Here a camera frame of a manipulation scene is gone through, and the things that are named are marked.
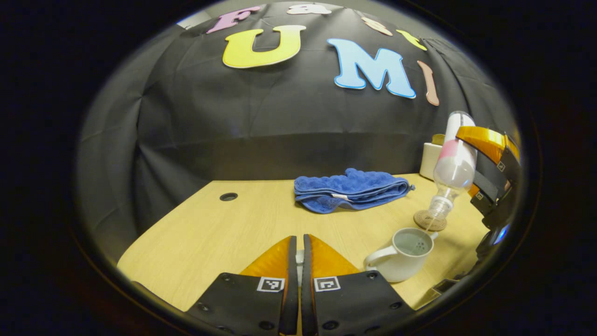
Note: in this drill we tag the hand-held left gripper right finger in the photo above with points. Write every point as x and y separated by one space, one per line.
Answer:
307 289

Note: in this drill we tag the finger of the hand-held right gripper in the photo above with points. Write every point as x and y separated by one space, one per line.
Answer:
487 179
487 137

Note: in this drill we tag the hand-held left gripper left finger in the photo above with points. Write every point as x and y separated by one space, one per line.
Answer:
291 289

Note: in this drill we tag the clear plastic water bottle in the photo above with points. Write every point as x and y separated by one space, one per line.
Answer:
454 165

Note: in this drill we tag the round cork coaster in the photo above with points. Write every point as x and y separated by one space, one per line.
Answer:
422 221

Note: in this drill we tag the white ceramic teacup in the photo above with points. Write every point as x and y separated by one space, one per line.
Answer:
399 266

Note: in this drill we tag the brown bread slice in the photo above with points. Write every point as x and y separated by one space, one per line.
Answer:
438 139

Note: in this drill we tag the white toaster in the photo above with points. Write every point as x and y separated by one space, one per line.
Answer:
429 161

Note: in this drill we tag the folded blue towel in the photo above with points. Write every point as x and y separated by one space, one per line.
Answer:
350 189

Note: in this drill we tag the black backdrop cloth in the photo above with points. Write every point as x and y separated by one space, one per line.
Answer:
280 126

